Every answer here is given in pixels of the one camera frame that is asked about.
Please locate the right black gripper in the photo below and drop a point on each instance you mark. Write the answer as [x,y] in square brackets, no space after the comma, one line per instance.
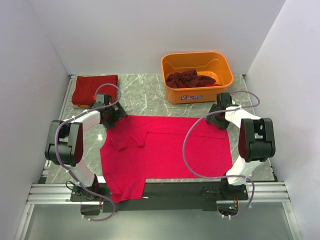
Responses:
[223,125]

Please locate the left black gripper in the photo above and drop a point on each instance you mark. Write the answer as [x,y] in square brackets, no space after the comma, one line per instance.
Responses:
[119,114]

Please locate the pink t shirt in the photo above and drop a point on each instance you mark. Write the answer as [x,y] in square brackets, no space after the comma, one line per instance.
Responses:
[161,147]

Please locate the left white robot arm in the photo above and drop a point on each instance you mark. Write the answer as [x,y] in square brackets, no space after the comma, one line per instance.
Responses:
[65,143]

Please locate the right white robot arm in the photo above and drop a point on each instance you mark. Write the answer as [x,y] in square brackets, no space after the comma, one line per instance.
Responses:
[256,142]

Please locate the folded red t shirt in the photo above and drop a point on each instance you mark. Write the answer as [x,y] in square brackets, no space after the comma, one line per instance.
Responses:
[86,87]

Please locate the dark maroon t shirt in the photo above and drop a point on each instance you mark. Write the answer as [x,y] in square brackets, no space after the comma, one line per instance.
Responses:
[190,78]

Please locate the orange plastic tub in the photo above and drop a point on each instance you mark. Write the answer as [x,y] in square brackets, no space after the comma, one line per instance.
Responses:
[209,63]

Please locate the black base beam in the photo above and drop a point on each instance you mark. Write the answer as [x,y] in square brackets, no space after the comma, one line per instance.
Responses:
[167,196]

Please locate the aluminium frame rail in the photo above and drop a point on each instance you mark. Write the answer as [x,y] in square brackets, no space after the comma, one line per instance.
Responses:
[43,193]

